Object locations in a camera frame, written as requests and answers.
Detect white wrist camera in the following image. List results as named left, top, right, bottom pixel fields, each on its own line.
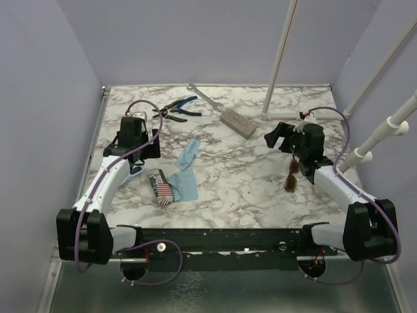
left=295, top=111, right=317, bottom=132
left=130, top=112, right=147, bottom=121

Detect white PVC pipe frame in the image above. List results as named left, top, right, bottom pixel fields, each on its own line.
left=260, top=0, right=416, bottom=172

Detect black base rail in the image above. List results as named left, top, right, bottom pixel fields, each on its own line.
left=111, top=228, right=337, bottom=272

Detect silver open-end wrench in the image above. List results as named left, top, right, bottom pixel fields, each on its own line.
left=186, top=83, right=224, bottom=112

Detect black handled cutters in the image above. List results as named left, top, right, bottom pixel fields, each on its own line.
left=161, top=111, right=188, bottom=123

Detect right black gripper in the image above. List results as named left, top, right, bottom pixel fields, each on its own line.
left=265, top=121, right=308, bottom=159

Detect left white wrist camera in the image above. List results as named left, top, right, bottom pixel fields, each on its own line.
left=130, top=112, right=147, bottom=121

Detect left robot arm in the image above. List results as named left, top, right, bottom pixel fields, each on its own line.
left=56, top=116, right=160, bottom=265

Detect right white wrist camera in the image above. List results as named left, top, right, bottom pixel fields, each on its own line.
left=295, top=111, right=317, bottom=132

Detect blue handled pliers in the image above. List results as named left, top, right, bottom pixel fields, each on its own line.
left=160, top=96, right=202, bottom=117

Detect aluminium extrusion rail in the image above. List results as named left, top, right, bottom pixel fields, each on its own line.
left=36, top=86, right=111, bottom=312

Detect light blue cleaning cloth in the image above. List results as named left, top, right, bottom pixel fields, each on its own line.
left=168, top=168, right=199, bottom=202

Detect grey rectangular block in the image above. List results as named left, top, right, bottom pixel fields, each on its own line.
left=220, top=109, right=257, bottom=139

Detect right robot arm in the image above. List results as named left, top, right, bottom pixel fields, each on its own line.
left=264, top=122, right=400, bottom=261

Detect brown sunglasses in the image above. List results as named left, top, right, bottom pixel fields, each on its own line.
left=284, top=158, right=300, bottom=192

